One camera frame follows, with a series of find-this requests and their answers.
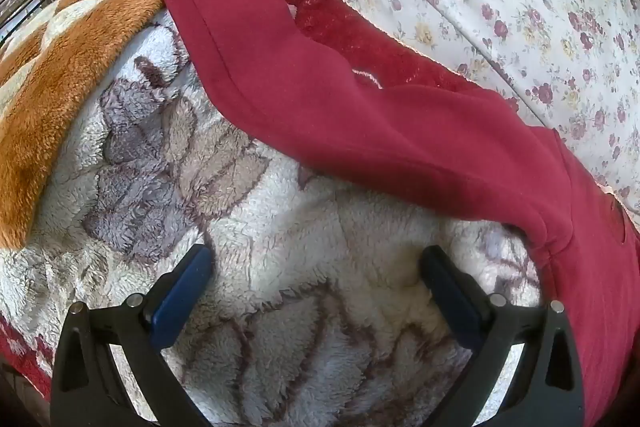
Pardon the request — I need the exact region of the orange and cream plush blanket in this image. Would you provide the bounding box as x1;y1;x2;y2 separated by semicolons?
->
0;0;238;250

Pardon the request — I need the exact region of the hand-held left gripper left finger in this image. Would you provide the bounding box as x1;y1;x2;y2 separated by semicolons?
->
50;243;216;427

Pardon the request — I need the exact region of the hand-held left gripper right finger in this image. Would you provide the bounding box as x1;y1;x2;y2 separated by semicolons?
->
419;244;586;427

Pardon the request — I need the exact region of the fluffy white red floral blanket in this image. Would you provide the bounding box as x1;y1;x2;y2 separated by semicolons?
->
0;0;640;427

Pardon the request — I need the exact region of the dark red small garment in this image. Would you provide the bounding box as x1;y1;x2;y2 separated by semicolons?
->
151;0;640;427

